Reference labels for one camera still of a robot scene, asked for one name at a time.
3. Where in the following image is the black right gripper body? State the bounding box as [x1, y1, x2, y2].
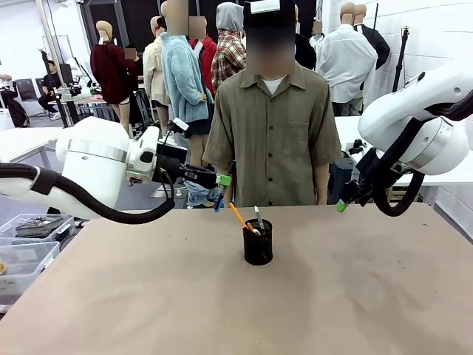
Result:
[356, 147, 385, 186]

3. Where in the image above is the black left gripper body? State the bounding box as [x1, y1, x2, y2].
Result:
[154, 154, 189, 184]

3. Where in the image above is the blue black marker pen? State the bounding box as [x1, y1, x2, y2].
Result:
[214, 184, 226, 214]

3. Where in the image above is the orange pencil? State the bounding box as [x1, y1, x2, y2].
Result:
[228, 202, 256, 234]

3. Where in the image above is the white grey pen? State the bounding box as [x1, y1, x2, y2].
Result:
[253, 206, 267, 236]

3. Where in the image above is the person's left forearm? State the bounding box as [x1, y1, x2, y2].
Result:
[313, 162, 330, 206]

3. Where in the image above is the black mesh pen holder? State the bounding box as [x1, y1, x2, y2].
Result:
[242, 218, 274, 266]

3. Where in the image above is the white power strip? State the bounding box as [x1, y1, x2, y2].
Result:
[149, 183, 188, 199]

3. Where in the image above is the person in olive shirt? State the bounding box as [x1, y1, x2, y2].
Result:
[202, 0, 343, 208]

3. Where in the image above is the light blue fleece mannequin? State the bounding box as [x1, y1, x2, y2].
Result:
[160, 0, 216, 167]

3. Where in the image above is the cream jacket mannequin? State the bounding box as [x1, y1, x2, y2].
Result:
[143, 16, 171, 136]

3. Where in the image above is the white shirt mannequin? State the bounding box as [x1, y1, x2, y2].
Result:
[316, 1, 378, 116]

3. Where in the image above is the black tripod stand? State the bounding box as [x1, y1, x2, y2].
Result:
[391, 26, 413, 93]

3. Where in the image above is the maroon sweater mannequin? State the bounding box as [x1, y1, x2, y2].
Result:
[90, 20, 138, 136]

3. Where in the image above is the red jacket mannequin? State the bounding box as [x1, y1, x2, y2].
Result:
[188, 16, 220, 101]

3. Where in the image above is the plaid shirt grey hood mannequin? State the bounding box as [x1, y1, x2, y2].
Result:
[211, 1, 248, 94]

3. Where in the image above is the black white raglan mannequin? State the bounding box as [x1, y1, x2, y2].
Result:
[353, 4, 391, 72]

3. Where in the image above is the clear plastic bin with tools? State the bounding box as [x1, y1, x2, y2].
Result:
[0, 213, 77, 246]

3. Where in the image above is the seated person in black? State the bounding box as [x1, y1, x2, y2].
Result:
[38, 61, 62, 121]

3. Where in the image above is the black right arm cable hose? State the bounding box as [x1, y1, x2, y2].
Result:
[371, 99, 473, 218]

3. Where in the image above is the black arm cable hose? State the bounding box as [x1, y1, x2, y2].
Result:
[371, 99, 473, 218]
[0, 162, 176, 225]

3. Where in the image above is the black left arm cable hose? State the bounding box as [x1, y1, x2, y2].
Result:
[0, 162, 176, 225]

